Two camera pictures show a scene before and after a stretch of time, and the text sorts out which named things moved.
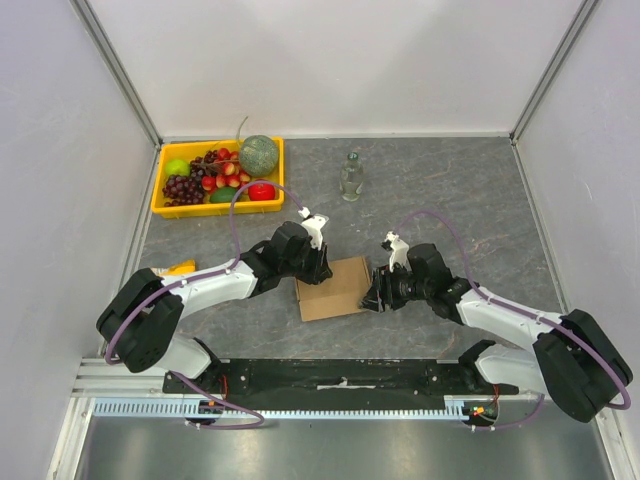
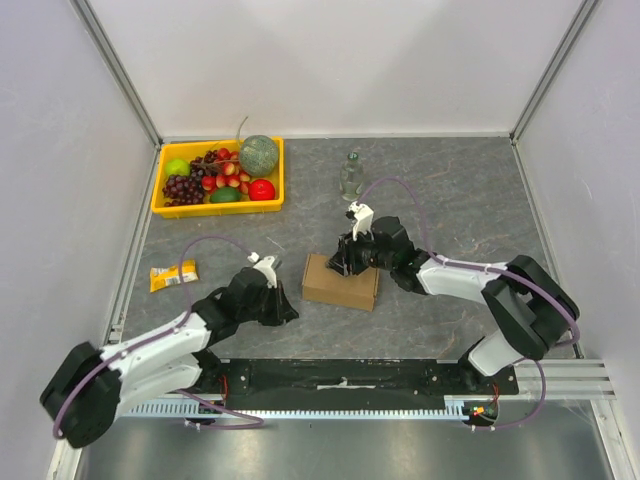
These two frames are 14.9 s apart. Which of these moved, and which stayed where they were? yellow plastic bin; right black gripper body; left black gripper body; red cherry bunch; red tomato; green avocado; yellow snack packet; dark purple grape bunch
Moved: left black gripper body; right black gripper body
Stayed: yellow plastic bin; red tomato; yellow snack packet; green avocado; dark purple grape bunch; red cherry bunch
